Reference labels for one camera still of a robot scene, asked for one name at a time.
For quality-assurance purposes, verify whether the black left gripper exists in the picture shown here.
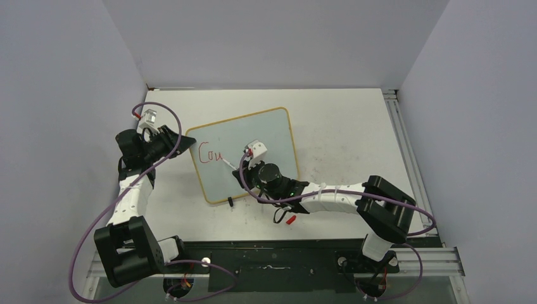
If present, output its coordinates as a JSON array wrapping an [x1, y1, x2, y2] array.
[[142, 125, 195, 163]]

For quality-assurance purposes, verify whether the yellow framed whiteboard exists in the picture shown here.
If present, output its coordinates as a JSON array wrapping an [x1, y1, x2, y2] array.
[[186, 107, 300, 204]]

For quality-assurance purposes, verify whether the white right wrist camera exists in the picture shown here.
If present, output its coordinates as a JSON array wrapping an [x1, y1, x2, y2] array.
[[245, 139, 268, 163]]

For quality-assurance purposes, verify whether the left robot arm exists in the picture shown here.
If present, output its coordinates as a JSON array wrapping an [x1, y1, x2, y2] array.
[[94, 125, 196, 288]]

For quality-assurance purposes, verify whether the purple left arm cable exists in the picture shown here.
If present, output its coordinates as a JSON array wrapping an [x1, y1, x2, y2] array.
[[68, 101, 240, 304]]

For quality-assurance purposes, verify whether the red marker cap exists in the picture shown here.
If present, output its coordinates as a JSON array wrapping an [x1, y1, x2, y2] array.
[[286, 215, 296, 225]]

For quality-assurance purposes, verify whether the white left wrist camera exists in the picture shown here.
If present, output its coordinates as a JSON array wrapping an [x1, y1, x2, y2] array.
[[138, 109, 157, 130]]

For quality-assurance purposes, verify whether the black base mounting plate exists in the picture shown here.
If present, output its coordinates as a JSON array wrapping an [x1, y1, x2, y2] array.
[[146, 238, 446, 295]]

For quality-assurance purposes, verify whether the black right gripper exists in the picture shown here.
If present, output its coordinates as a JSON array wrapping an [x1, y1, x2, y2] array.
[[234, 155, 282, 201]]

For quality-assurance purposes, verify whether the red capped whiteboard marker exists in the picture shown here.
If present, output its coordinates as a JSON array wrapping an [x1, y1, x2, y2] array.
[[221, 158, 237, 170]]

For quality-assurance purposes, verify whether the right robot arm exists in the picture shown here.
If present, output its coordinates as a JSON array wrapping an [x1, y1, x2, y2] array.
[[232, 161, 416, 271]]

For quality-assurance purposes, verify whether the aluminium frame rail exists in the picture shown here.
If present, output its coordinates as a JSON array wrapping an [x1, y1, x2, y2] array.
[[84, 89, 471, 304]]

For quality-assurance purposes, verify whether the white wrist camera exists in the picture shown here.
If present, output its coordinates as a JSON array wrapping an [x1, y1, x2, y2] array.
[[245, 139, 268, 163], [138, 109, 157, 130]]

